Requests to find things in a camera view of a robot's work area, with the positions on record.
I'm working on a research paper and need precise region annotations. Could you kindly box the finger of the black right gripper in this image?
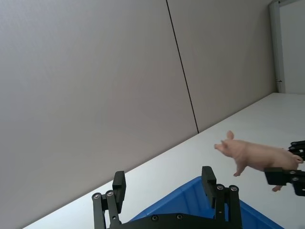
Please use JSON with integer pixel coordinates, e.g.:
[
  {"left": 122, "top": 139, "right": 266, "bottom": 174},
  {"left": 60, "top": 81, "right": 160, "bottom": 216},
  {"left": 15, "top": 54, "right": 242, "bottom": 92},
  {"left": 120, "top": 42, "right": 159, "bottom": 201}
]
[
  {"left": 283, "top": 140, "right": 305, "bottom": 164},
  {"left": 264, "top": 167, "right": 305, "bottom": 197}
]

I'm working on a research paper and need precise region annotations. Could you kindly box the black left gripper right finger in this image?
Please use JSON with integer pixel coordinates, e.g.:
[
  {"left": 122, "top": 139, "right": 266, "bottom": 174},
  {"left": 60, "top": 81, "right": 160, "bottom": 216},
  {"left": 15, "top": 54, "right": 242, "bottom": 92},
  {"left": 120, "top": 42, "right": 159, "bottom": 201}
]
[{"left": 201, "top": 166, "right": 243, "bottom": 229}]

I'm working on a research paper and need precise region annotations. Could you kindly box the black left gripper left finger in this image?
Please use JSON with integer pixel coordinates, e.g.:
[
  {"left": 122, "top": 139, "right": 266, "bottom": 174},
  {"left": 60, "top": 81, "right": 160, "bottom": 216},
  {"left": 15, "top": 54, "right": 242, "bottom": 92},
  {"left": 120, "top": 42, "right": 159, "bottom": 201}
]
[{"left": 92, "top": 170, "right": 127, "bottom": 229}]

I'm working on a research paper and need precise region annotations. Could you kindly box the pink toy pig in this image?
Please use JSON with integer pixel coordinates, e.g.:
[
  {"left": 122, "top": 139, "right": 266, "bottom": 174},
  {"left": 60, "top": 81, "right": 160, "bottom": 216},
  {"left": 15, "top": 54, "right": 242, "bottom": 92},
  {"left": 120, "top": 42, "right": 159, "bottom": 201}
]
[{"left": 213, "top": 130, "right": 305, "bottom": 193}]

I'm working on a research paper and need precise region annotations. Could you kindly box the blue plastic bin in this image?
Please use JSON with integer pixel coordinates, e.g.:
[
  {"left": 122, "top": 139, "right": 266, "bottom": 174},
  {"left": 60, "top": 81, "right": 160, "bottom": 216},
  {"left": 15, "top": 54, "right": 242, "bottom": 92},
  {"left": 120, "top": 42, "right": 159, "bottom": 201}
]
[{"left": 128, "top": 176, "right": 285, "bottom": 229}]

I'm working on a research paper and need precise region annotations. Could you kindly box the pale grey door frame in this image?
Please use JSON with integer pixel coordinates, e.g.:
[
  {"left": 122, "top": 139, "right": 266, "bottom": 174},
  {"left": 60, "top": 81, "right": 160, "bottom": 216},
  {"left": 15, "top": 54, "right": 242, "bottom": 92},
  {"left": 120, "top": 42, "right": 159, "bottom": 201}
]
[{"left": 268, "top": 0, "right": 305, "bottom": 94}]

